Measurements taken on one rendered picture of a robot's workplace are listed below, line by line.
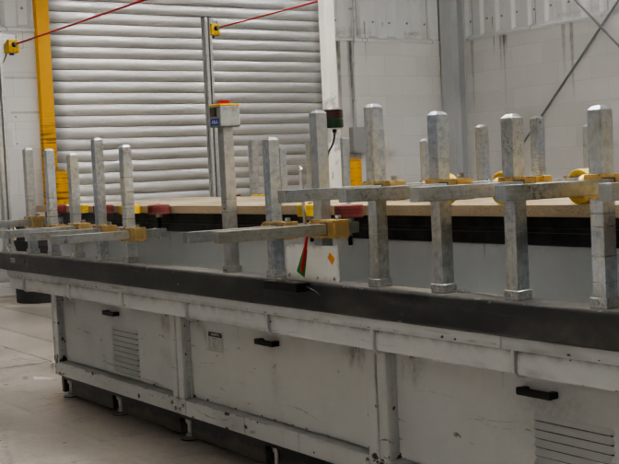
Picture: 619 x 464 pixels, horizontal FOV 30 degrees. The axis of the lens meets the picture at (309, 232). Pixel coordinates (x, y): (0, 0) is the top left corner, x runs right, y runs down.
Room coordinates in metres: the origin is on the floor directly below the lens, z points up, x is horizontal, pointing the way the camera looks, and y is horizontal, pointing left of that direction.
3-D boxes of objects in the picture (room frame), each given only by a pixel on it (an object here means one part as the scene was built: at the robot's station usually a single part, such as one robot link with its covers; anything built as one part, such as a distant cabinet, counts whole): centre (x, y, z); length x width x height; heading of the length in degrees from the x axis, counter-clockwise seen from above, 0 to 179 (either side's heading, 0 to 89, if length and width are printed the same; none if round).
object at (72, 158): (4.61, 0.93, 0.88); 0.04 x 0.04 x 0.48; 34
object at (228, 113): (3.57, 0.24, 1.18); 0.07 x 0.07 x 0.08; 34
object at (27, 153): (5.02, 1.21, 0.92); 0.04 x 0.04 x 0.48; 34
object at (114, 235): (4.10, 0.71, 0.80); 0.43 x 0.03 x 0.04; 124
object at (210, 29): (5.90, 0.45, 1.25); 0.15 x 0.08 x 1.10; 34
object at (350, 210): (3.15, -0.11, 0.85); 0.08 x 0.08 x 0.11
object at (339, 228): (3.13, -0.05, 0.85); 0.14 x 0.06 x 0.05; 34
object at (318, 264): (3.16, 0.00, 0.75); 0.26 x 0.01 x 0.10; 34
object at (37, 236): (4.31, 0.85, 0.81); 0.43 x 0.03 x 0.04; 124
